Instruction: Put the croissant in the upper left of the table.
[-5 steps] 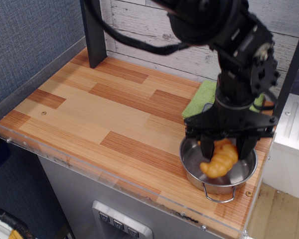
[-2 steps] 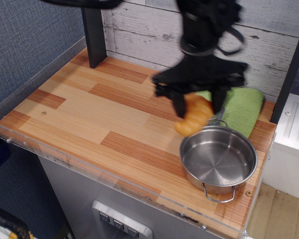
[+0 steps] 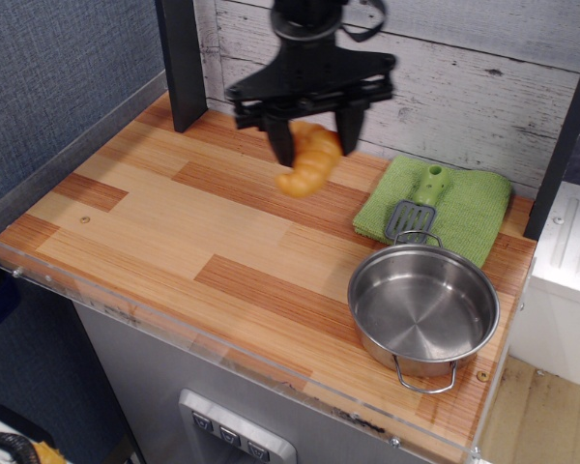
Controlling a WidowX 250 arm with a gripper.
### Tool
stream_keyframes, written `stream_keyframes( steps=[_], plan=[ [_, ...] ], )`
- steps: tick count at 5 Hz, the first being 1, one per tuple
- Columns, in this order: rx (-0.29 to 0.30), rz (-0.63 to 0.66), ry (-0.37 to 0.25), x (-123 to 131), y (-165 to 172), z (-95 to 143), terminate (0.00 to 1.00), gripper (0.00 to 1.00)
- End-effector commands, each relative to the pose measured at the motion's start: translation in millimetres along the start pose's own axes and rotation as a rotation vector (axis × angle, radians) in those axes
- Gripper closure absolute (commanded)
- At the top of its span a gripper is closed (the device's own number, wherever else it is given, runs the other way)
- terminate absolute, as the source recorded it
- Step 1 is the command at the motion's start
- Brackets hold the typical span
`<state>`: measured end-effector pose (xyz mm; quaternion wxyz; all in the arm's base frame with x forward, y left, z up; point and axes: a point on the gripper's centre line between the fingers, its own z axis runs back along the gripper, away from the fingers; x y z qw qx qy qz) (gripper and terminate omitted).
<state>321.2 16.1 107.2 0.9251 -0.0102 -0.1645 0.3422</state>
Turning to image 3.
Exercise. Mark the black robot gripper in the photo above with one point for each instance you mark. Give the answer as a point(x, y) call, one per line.
point(309, 78)

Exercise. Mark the orange toy croissant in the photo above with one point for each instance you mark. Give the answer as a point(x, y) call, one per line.
point(317, 152)

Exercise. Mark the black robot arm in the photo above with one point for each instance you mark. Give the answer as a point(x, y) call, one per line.
point(307, 21)

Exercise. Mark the green cloth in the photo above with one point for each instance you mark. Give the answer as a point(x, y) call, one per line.
point(469, 212)

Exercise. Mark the stainless steel pot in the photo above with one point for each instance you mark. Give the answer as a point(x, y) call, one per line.
point(423, 311)

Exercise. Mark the white metal side cabinet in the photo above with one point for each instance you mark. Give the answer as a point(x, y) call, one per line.
point(546, 328)

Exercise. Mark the silver button control panel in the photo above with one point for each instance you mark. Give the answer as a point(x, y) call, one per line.
point(234, 430)

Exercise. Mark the clear acrylic table guard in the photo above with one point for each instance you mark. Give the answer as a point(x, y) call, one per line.
point(194, 277)

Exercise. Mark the green handled grey spatula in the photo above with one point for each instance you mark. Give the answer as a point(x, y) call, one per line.
point(411, 219)

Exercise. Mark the dark grey left post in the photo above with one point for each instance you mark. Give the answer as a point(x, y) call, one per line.
point(182, 61)

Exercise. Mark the dark grey post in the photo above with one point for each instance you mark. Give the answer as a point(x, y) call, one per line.
point(556, 169)
point(182, 61)

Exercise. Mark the dark grey right post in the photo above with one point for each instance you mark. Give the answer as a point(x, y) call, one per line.
point(556, 169)

